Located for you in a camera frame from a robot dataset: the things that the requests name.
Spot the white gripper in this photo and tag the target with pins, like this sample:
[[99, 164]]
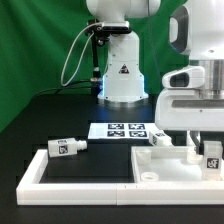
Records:
[[183, 110]]

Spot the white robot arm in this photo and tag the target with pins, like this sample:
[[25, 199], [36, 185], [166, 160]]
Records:
[[196, 29]]

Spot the white marker tag sheet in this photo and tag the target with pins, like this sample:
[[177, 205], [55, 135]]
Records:
[[121, 130]]

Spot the fixed camera on stand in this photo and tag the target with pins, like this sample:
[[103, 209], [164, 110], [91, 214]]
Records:
[[99, 33]]

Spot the white U-shaped fence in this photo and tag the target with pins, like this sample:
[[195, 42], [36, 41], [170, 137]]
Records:
[[32, 191]]

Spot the white square table top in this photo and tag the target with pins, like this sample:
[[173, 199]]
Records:
[[172, 164]]

